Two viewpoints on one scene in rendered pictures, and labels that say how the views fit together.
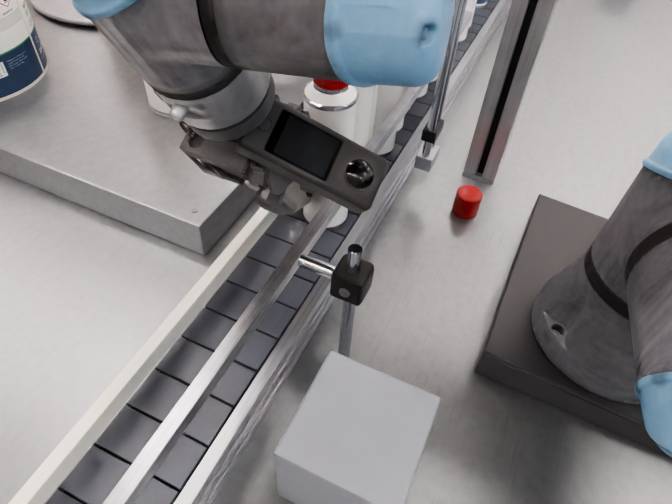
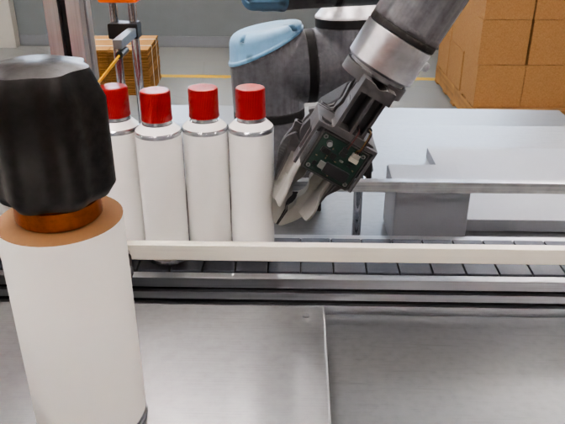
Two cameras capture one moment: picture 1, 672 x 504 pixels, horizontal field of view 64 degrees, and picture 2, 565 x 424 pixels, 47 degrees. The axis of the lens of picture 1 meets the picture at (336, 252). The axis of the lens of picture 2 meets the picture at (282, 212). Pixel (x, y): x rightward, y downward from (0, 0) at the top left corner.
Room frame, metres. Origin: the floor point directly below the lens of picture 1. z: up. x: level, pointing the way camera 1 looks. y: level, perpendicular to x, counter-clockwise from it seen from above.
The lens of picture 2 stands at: (0.67, 0.69, 1.28)
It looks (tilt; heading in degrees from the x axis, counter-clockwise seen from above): 26 degrees down; 249
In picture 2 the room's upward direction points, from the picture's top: straight up
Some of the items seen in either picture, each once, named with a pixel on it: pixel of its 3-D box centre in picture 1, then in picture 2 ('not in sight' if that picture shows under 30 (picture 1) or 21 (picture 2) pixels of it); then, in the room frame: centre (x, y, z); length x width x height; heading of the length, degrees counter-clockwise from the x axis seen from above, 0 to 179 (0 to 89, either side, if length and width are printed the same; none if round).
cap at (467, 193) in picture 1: (467, 201); not in sight; (0.53, -0.17, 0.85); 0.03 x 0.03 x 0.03
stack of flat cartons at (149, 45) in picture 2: not in sight; (110, 64); (0.16, -4.19, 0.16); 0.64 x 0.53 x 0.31; 161
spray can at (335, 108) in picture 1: (328, 142); (251, 173); (0.45, 0.02, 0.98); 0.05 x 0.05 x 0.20
